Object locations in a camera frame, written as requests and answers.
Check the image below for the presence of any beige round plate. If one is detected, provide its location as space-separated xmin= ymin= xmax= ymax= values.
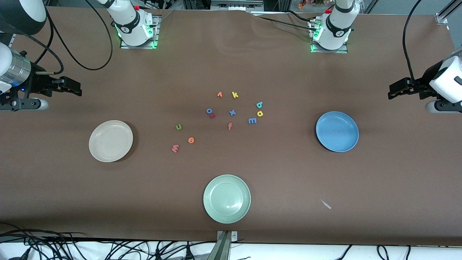
xmin=88 ymin=120 xmax=134 ymax=163

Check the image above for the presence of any blue round plate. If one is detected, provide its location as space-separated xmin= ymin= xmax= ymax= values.
xmin=315 ymin=111 xmax=359 ymax=153

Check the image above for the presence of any brown table cover sheet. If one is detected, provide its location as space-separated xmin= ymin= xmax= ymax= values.
xmin=0 ymin=6 xmax=462 ymax=247

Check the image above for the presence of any pale green round plate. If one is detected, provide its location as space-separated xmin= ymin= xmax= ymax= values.
xmin=203 ymin=174 xmax=251 ymax=224

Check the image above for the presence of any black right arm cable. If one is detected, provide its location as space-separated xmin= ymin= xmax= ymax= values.
xmin=0 ymin=0 xmax=113 ymax=74

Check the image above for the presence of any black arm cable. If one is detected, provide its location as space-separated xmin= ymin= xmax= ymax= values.
xmin=0 ymin=0 xmax=113 ymax=74
xmin=402 ymin=0 xmax=423 ymax=85

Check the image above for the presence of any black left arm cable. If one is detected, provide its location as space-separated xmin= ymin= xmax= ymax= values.
xmin=402 ymin=0 xmax=423 ymax=85

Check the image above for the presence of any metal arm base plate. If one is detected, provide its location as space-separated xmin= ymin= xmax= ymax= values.
xmin=120 ymin=14 xmax=161 ymax=49
xmin=310 ymin=20 xmax=349 ymax=54

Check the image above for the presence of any aluminium frame profile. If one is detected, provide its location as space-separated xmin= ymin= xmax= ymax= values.
xmin=435 ymin=0 xmax=462 ymax=25

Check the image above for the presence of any thin black cable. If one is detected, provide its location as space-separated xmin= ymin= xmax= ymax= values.
xmin=253 ymin=11 xmax=316 ymax=33

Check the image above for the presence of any grey metal frame beam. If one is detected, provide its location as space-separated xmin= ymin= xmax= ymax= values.
xmin=210 ymin=0 xmax=264 ymax=11

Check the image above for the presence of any grey metal camera mount bracket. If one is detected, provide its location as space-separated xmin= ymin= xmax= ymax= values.
xmin=207 ymin=230 xmax=238 ymax=260

